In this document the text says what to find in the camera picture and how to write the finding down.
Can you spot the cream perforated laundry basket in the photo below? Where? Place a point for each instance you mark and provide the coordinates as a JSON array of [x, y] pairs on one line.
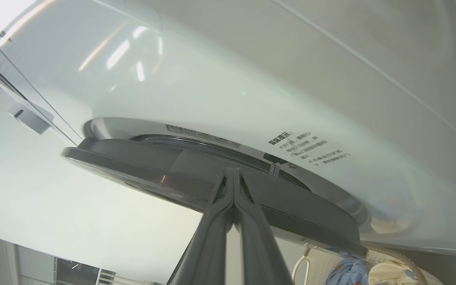
[[319, 266]]

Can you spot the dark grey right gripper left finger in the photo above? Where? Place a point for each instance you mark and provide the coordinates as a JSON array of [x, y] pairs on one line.
[[212, 245]]

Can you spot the printed warning text label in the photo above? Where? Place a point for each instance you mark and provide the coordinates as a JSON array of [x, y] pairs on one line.
[[307, 148]]

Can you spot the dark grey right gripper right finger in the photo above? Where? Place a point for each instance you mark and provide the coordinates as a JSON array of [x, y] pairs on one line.
[[257, 253]]

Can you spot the cream garment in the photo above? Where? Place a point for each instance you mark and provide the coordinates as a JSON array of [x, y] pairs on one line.
[[390, 274]]

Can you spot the blue cartoon print garment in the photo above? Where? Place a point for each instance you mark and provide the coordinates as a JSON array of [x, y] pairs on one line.
[[348, 274]]

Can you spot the dark grey washing machine door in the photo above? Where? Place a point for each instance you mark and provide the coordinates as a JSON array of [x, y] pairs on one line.
[[141, 166]]

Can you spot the white washing machine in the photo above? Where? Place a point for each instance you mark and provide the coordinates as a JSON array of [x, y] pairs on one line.
[[251, 79]]

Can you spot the glass partition with frames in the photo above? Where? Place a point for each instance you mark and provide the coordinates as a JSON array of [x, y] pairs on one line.
[[34, 265]]

